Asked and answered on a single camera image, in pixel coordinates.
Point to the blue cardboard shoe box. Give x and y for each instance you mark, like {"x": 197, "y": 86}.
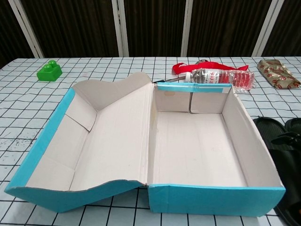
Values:
{"x": 117, "y": 141}

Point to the gold foil snack packet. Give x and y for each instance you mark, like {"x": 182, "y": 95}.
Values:
{"x": 275, "y": 73}

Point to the white partition frame post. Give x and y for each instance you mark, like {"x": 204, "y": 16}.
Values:
{"x": 120, "y": 28}
{"x": 268, "y": 28}
{"x": 189, "y": 28}
{"x": 26, "y": 28}

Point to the red ribbon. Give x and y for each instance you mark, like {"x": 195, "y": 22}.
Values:
{"x": 182, "y": 68}

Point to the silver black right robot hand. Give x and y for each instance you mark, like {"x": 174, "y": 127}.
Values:
{"x": 290, "y": 140}

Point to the white blue checked tablecloth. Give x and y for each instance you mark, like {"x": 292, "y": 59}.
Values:
{"x": 23, "y": 106}

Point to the black clog shoe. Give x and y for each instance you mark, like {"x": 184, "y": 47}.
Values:
{"x": 287, "y": 164}
{"x": 294, "y": 124}

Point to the green toy building block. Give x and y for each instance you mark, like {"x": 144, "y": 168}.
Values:
{"x": 49, "y": 73}

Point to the clear plastic bottle red label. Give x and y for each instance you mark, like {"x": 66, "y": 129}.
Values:
{"x": 211, "y": 75}

